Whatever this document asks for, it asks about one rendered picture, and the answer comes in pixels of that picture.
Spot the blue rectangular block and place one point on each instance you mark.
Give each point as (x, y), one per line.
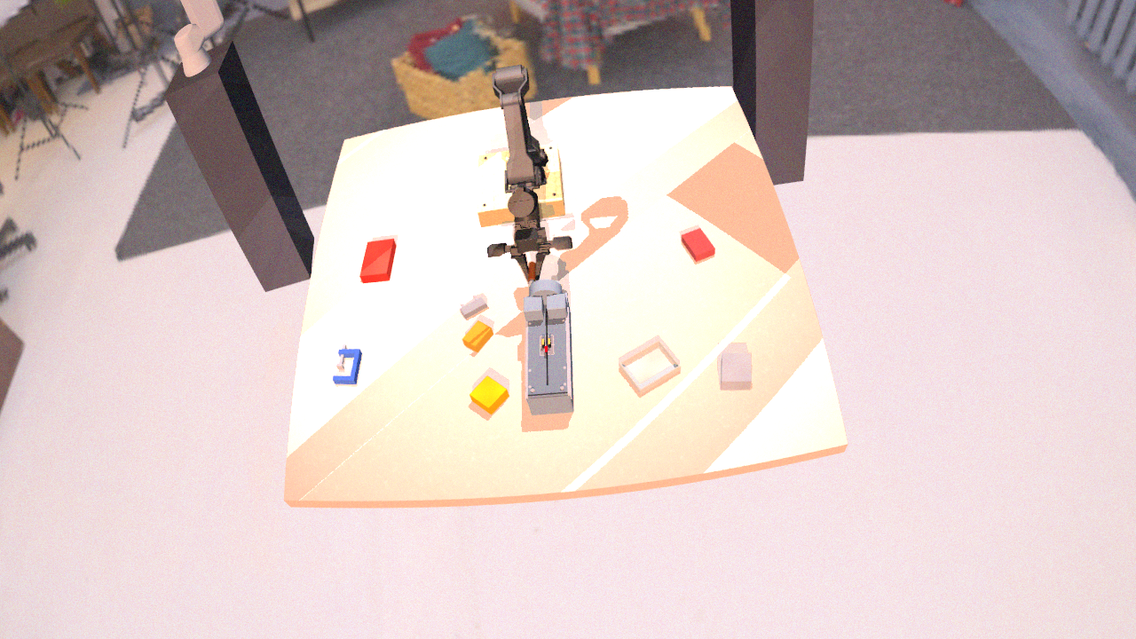
(348, 353)

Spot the red rectangular block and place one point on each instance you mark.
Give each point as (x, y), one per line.
(378, 261)
(698, 244)

